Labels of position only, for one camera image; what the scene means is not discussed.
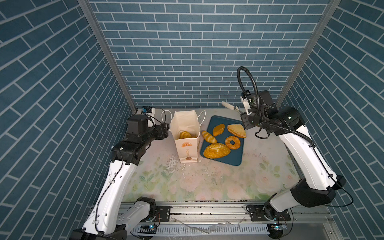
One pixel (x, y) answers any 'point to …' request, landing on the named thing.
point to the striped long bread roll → (208, 137)
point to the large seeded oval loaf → (216, 150)
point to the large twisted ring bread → (185, 134)
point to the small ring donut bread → (234, 146)
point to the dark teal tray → (236, 156)
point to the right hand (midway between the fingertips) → (245, 113)
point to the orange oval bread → (218, 129)
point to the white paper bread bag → (183, 121)
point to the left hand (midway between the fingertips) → (164, 124)
